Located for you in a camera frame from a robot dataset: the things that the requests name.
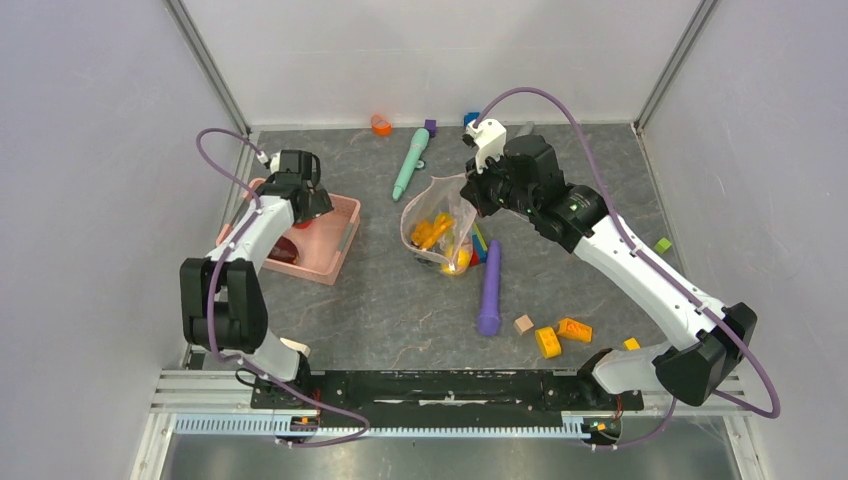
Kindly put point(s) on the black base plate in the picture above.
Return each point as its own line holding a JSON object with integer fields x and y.
{"x": 456, "y": 398}

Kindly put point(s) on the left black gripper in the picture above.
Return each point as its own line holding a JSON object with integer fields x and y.
{"x": 320, "y": 204}

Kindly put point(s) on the dark red mangosteen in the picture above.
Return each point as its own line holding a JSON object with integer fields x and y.
{"x": 284, "y": 251}

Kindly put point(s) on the multicolour brick stack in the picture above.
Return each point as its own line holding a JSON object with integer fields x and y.
{"x": 479, "y": 247}

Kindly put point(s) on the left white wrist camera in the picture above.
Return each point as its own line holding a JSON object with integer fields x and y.
{"x": 270, "y": 162}

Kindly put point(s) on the pink plastic basket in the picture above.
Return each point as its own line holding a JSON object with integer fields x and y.
{"x": 323, "y": 246}

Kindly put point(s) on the yellow pear toy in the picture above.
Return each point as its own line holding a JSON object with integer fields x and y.
{"x": 460, "y": 263}

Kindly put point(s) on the tan wooden cube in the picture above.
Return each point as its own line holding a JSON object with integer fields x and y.
{"x": 523, "y": 325}

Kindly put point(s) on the blue toy car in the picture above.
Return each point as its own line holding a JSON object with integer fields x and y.
{"x": 470, "y": 118}

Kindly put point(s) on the orange toy brick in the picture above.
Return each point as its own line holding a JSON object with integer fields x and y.
{"x": 572, "y": 329}

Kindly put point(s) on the yellow toy brick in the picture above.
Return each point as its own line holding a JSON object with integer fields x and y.
{"x": 548, "y": 342}

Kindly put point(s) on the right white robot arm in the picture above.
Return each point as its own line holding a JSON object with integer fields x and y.
{"x": 697, "y": 355}

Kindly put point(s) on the mint green toy microphone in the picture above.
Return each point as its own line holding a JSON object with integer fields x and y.
{"x": 418, "y": 143}

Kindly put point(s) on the orange semicircle block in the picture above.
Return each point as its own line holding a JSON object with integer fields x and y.
{"x": 380, "y": 126}

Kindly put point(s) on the purple toy microphone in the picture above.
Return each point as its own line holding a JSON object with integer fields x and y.
{"x": 489, "y": 318}

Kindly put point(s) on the lime green cube block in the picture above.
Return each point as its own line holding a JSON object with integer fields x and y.
{"x": 662, "y": 245}

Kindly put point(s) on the clear zip top bag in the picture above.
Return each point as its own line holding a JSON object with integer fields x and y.
{"x": 442, "y": 195}

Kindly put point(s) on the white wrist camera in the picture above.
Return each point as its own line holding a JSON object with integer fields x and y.
{"x": 270, "y": 162}
{"x": 489, "y": 137}

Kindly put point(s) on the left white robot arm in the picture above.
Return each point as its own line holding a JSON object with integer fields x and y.
{"x": 223, "y": 308}

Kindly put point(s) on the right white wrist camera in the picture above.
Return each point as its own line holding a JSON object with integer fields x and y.
{"x": 489, "y": 137}

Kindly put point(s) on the purple cube block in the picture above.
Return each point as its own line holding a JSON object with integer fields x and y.
{"x": 431, "y": 127}

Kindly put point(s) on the orange wrinkled fruit toy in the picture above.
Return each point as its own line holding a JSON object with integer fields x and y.
{"x": 430, "y": 235}

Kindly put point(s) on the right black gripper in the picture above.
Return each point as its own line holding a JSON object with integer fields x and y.
{"x": 474, "y": 189}

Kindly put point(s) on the yellow flat block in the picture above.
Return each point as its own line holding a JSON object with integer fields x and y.
{"x": 631, "y": 344}

